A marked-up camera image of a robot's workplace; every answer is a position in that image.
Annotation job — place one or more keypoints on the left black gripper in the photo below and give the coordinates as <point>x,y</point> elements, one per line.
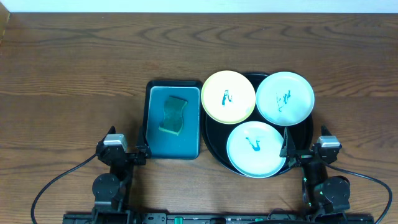
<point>125,157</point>

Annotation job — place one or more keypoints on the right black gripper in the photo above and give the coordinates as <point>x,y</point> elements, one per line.
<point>288,149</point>

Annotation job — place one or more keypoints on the light blue plate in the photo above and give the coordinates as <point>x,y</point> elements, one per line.
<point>253,148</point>

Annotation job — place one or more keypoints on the green yellow sponge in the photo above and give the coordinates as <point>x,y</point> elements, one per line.
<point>173,116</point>

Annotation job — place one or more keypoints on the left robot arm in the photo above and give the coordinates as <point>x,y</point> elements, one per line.
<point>112,189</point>

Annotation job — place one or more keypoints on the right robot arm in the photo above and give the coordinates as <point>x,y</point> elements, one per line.
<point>323,194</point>

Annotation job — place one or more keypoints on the teal rectangular tray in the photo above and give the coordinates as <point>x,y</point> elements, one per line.
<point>165,145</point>

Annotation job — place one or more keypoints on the round black serving tray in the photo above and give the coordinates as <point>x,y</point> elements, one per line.
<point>215,134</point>

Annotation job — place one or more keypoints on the white plate with scribble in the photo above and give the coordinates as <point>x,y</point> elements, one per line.
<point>285,98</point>

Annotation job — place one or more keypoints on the yellow plate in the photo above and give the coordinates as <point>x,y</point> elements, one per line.
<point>228,97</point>

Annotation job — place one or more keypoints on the brown cardboard box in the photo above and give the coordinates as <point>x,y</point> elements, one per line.
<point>4,19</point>

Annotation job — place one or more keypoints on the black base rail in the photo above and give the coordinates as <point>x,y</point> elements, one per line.
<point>163,218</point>

